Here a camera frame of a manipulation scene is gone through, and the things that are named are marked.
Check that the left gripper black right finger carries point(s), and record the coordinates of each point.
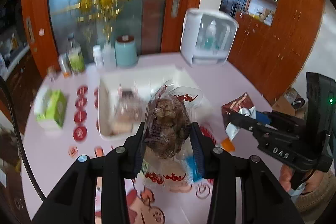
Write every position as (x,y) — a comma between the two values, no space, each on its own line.
(244,190)

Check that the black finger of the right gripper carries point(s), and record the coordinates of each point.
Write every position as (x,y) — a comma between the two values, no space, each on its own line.
(264,117)
(242,121)

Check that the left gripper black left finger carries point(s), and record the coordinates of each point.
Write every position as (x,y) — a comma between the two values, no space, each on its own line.
(72,200)

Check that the red white chip bag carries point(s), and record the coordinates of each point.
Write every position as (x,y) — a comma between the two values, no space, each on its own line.
(242,105)

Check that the brown nut cluster packet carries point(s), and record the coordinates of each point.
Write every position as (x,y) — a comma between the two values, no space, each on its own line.
(169,115)

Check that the clear brown text snack bag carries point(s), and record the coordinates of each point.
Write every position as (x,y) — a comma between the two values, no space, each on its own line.
(127,114)

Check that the dark chocolate snack packet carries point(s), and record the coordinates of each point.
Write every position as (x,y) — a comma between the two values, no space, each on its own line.
(127,95)

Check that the white orange snack stick packet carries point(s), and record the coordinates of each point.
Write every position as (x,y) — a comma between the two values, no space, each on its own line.
(231,132)

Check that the clear bag rice crisp snack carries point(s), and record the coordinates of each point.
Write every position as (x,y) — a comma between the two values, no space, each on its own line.
(172,173)

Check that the person right hand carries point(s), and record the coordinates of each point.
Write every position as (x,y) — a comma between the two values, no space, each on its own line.
(311,184)

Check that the cardboard box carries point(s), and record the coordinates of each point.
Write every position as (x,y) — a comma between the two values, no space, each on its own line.
(291,103)

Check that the blue white snack packet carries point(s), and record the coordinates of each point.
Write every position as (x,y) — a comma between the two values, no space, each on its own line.
(194,175)

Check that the pink cartoon tablecloth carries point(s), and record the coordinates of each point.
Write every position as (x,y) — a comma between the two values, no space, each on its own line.
(47,152)

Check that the white cosmetic storage cabinet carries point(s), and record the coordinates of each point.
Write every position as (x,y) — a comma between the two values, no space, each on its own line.
(207,36)

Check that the green tissue box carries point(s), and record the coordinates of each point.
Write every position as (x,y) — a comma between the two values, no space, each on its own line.
(50,108)

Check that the white plastic storage bin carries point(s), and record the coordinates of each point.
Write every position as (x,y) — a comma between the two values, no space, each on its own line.
(144,83)

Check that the tiny glass jar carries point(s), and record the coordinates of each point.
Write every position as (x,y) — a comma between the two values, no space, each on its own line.
(51,72)

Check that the teal canister brown lid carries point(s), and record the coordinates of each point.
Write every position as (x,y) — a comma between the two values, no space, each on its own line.
(126,51)

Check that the orange capped small jar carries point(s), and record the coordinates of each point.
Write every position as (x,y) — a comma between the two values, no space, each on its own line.
(64,65)

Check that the clear bottle green label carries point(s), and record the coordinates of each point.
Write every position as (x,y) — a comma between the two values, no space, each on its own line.
(75,55)

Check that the white squeeze bottle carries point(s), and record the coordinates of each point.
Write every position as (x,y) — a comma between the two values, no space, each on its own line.
(108,56)

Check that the small white pill bottle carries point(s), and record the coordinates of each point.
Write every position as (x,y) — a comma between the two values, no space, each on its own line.
(97,56)

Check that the wooden wall cabinet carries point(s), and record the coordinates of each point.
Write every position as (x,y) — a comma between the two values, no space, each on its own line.
(273,42)

